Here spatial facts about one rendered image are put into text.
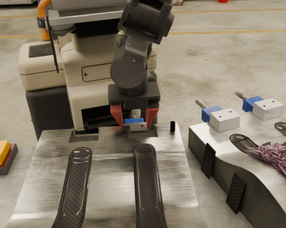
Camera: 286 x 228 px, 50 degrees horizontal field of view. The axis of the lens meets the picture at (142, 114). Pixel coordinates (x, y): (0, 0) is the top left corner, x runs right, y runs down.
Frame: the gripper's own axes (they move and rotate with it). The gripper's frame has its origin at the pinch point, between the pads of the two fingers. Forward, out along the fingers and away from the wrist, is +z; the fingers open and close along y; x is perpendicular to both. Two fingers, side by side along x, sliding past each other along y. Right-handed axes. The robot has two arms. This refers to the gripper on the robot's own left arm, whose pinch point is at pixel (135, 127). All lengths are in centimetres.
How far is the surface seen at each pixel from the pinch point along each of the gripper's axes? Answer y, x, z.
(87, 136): -9.5, -5.9, -2.6
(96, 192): -7.0, -21.8, -3.7
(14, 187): -24.0, -10.4, 4.9
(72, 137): -12.3, -6.2, -2.9
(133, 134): -0.7, -6.2, -2.6
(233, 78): 98, 191, 84
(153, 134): 3.3, -6.3, -2.3
